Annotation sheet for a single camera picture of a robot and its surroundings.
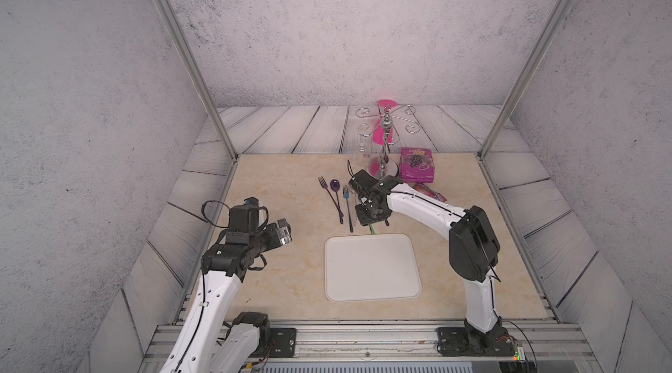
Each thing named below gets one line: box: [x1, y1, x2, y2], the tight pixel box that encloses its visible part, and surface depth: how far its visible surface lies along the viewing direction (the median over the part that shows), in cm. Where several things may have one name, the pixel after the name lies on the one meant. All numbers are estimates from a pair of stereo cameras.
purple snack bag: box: [399, 147, 435, 183], surface depth 110 cm
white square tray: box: [323, 233, 422, 303], surface depth 89 cm
